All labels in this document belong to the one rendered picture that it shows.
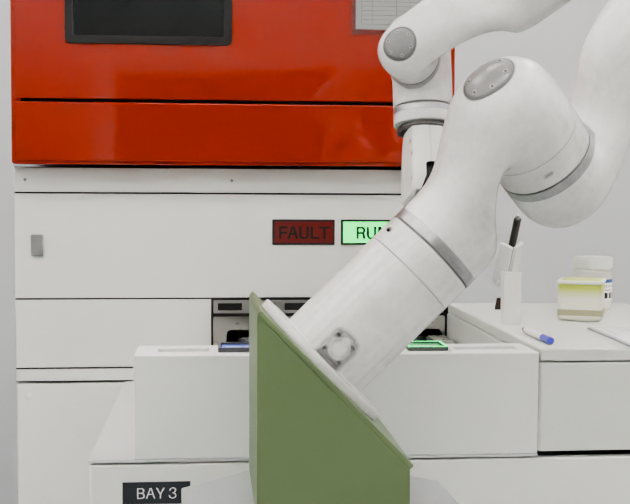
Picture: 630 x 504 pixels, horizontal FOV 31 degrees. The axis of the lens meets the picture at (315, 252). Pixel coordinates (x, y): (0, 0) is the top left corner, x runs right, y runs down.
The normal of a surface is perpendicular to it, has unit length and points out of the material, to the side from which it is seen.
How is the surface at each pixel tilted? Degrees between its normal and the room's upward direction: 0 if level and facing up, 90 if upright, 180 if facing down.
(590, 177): 101
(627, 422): 90
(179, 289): 90
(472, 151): 93
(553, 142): 110
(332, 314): 63
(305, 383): 90
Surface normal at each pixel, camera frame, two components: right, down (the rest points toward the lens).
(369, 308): -0.08, -0.13
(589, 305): -0.32, 0.05
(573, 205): 0.17, 0.62
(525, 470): 0.09, 0.06
